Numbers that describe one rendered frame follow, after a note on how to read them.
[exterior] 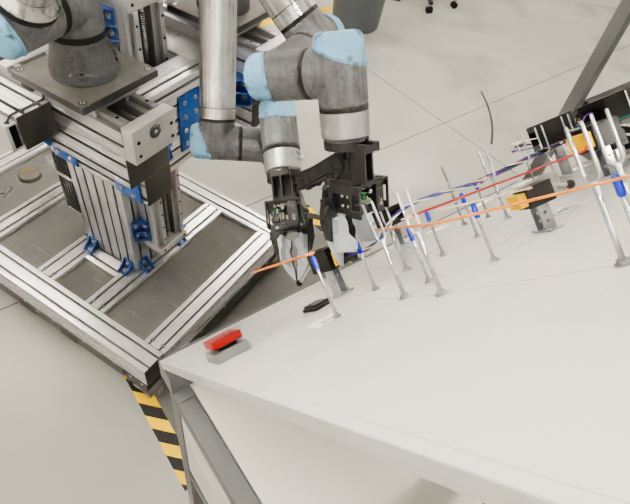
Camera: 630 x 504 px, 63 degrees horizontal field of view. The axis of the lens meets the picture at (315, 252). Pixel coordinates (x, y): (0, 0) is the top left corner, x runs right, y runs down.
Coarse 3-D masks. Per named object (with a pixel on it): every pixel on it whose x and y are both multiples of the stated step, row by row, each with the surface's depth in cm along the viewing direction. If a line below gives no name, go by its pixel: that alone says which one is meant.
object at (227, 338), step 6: (228, 330) 82; (234, 330) 80; (216, 336) 81; (222, 336) 79; (228, 336) 78; (234, 336) 79; (240, 336) 79; (204, 342) 81; (210, 342) 78; (216, 342) 77; (222, 342) 78; (228, 342) 78; (234, 342) 80; (210, 348) 78; (216, 348) 77; (222, 348) 79
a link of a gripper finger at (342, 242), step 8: (336, 224) 83; (344, 224) 82; (336, 232) 84; (344, 232) 83; (336, 240) 84; (344, 240) 83; (352, 240) 82; (336, 248) 85; (344, 248) 84; (352, 248) 82; (336, 256) 85
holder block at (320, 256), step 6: (324, 246) 95; (318, 252) 91; (324, 252) 89; (318, 258) 91; (324, 258) 90; (312, 264) 93; (324, 264) 90; (330, 264) 89; (312, 270) 94; (324, 270) 91; (330, 270) 90
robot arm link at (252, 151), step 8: (248, 128) 110; (256, 128) 111; (248, 136) 109; (256, 136) 109; (248, 144) 109; (256, 144) 109; (248, 152) 110; (256, 152) 110; (248, 160) 112; (256, 160) 112
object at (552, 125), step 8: (568, 112) 121; (552, 120) 122; (560, 120) 122; (528, 128) 127; (536, 128) 122; (544, 128) 122; (552, 128) 122; (560, 128) 122; (568, 128) 122; (536, 136) 128; (552, 136) 122; (536, 144) 128; (544, 144) 123; (560, 152) 125; (568, 160) 125; (560, 168) 127; (568, 168) 125; (560, 176) 128
